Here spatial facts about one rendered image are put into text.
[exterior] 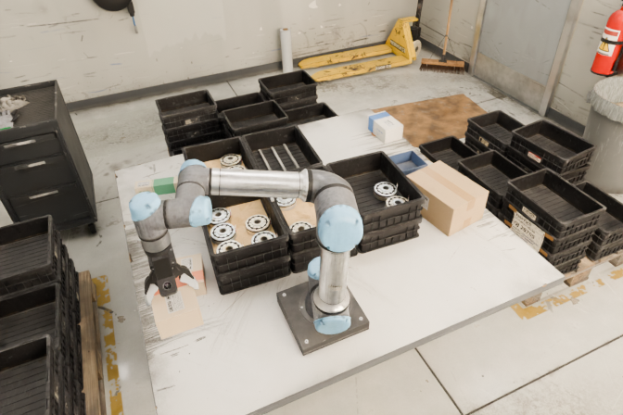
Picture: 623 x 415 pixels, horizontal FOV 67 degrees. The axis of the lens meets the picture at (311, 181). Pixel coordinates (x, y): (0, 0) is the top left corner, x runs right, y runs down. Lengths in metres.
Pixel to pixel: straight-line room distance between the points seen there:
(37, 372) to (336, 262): 1.36
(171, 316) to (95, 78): 3.97
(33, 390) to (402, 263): 1.52
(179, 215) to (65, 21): 3.89
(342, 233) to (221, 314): 0.80
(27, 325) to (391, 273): 1.67
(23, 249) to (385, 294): 1.85
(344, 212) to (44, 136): 2.20
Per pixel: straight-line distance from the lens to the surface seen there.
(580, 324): 3.00
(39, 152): 3.15
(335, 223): 1.19
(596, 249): 3.11
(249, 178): 1.29
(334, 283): 1.41
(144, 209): 1.20
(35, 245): 2.82
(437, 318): 1.87
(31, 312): 2.65
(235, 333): 1.82
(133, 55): 5.07
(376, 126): 2.78
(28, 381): 2.25
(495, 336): 2.77
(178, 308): 1.38
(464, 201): 2.13
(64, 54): 5.05
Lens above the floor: 2.16
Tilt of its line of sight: 37 degrees down
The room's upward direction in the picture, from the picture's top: 2 degrees counter-clockwise
